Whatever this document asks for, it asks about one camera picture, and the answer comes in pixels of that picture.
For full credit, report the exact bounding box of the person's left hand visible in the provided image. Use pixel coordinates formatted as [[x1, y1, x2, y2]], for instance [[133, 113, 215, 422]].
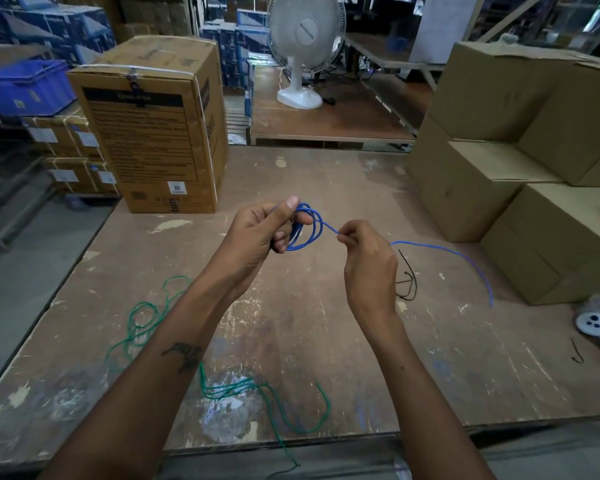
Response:
[[213, 196, 314, 301]]

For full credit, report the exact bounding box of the person's right hand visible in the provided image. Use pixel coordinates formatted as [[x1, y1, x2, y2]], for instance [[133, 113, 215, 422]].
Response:
[[336, 220, 400, 329]]

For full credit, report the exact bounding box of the blue wire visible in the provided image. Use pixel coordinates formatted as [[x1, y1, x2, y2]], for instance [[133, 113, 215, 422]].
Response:
[[285, 202, 495, 308]]

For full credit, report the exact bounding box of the person's right forearm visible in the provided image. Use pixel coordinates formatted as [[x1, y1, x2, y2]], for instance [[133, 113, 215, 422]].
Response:
[[358, 310, 497, 480]]

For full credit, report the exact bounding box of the person's left forearm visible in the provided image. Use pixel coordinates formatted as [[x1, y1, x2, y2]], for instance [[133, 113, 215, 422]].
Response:
[[36, 274, 261, 480]]

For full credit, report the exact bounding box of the low wooden platform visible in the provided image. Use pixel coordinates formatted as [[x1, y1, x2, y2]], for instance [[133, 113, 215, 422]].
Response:
[[250, 64, 417, 147]]

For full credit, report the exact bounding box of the plain brown cardboard box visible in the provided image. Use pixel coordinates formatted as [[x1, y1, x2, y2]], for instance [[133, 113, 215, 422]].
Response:
[[406, 114, 567, 243], [426, 41, 597, 142], [481, 183, 600, 307], [517, 62, 600, 188]]

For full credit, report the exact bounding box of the large printed cardboard box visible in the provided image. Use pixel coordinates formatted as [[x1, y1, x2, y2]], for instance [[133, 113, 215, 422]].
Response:
[[66, 35, 230, 215]]

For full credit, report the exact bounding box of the stack of blue printed boxes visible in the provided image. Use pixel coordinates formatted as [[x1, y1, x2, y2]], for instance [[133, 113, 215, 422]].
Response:
[[200, 0, 272, 119], [0, 0, 118, 66]]

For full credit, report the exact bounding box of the white table fan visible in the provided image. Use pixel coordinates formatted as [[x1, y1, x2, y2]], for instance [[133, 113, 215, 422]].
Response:
[[267, 0, 348, 110]]

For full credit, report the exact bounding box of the wooden work table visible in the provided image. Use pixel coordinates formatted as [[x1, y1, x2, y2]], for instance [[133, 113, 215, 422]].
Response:
[[342, 32, 447, 91]]

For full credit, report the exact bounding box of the small labelled cardboard box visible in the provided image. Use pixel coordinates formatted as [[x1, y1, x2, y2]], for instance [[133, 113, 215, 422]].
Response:
[[44, 157, 121, 196], [22, 107, 104, 161]]

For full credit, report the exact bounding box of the stack of brown cartons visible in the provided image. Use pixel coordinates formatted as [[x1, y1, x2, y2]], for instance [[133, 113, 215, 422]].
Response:
[[114, 0, 202, 43]]

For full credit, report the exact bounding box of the white handheld controller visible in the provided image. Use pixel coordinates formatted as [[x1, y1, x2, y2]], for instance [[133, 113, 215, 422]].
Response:
[[574, 295, 600, 361]]

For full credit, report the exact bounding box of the blue plastic crate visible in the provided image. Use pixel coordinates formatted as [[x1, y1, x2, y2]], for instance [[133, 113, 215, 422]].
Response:
[[0, 59, 77, 118]]

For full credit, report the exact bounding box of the black wire piece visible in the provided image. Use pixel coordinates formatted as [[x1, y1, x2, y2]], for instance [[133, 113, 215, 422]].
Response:
[[393, 249, 419, 301]]

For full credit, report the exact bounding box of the green wire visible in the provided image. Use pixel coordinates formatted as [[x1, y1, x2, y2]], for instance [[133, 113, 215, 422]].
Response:
[[105, 276, 331, 466]]

